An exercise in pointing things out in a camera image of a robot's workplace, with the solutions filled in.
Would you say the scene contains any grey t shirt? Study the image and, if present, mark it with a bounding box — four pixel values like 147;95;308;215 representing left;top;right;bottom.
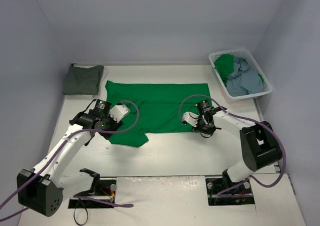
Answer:
62;65;104;95

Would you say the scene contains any green t shirt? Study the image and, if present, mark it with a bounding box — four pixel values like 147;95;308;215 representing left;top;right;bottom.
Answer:
105;81;210;147
214;54;234;81

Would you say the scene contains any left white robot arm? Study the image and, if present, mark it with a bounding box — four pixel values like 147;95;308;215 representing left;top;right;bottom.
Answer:
16;100;130;217

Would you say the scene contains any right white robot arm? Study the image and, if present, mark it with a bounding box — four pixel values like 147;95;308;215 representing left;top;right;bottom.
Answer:
183;100;284;192

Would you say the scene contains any white laundry basket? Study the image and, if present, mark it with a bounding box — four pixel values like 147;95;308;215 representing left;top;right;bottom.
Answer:
208;49;272;102

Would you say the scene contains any light blue t shirt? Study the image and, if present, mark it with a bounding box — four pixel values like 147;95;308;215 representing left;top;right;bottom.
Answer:
225;57;264;97

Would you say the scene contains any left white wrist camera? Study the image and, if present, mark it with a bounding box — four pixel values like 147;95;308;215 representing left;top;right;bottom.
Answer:
109;104;130;123

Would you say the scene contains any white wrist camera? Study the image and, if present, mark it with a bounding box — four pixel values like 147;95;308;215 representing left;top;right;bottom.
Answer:
182;111;199;127
109;104;130;123

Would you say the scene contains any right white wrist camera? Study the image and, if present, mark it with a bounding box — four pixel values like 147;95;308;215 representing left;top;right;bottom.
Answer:
182;111;199;127

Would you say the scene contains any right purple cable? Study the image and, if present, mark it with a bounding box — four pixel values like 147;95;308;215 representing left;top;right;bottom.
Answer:
179;94;287;196

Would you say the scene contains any purple cable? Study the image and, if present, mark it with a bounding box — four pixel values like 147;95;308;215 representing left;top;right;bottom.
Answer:
0;100;140;219
179;94;287;196

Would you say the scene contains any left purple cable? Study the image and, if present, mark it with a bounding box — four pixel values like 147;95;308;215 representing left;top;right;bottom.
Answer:
0;100;140;219

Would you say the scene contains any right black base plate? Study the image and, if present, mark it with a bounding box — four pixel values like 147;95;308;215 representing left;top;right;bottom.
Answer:
205;177;255;206

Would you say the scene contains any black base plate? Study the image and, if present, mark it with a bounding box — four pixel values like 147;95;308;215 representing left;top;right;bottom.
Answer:
68;178;117;209
205;177;255;206

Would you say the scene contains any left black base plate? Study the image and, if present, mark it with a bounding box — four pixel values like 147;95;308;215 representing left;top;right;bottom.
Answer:
68;178;117;209

